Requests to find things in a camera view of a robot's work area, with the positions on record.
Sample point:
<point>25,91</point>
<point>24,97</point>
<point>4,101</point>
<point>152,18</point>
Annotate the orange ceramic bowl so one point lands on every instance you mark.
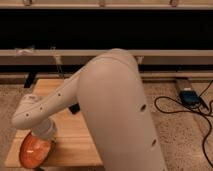
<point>34,151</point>

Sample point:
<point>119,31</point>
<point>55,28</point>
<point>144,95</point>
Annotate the black rectangular object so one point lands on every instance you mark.
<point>74,109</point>

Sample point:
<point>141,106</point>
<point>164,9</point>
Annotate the wooden board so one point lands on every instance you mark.
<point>74,146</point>

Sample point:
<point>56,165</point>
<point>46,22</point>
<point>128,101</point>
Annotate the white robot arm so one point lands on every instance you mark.
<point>111,97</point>

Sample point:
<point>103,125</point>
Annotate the blue power device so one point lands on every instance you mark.
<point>189,98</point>

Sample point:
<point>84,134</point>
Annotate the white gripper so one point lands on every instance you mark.
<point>45,130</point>

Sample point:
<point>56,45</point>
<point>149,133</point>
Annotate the black table leg bracket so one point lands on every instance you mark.
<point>30,79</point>

